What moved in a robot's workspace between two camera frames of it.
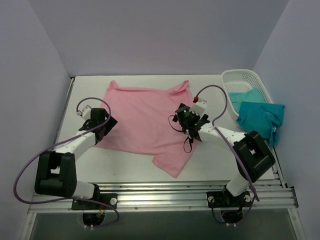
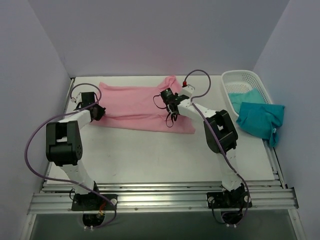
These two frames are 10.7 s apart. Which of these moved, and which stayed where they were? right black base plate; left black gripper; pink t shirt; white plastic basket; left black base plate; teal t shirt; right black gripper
Moved: right black gripper; pink t shirt; left black gripper
Stayed: teal t shirt; white plastic basket; left black base plate; right black base plate
